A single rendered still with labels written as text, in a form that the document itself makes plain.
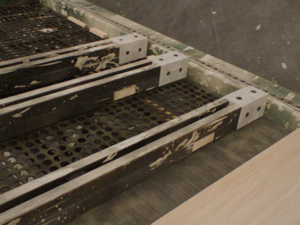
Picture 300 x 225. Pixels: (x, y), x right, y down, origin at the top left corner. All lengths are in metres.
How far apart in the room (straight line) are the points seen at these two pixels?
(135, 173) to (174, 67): 0.50
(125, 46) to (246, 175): 0.64
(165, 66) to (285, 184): 0.50
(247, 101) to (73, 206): 0.53
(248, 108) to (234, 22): 1.36
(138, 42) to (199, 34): 1.12
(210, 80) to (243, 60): 1.03
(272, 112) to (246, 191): 0.35
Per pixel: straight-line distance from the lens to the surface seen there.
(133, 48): 1.31
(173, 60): 1.17
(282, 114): 1.08
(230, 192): 0.79
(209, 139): 0.93
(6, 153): 1.52
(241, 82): 1.15
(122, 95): 1.07
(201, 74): 1.21
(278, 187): 0.85
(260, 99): 1.05
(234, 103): 0.99
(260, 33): 2.24
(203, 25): 2.41
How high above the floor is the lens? 1.91
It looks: 53 degrees down
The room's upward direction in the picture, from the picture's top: 64 degrees counter-clockwise
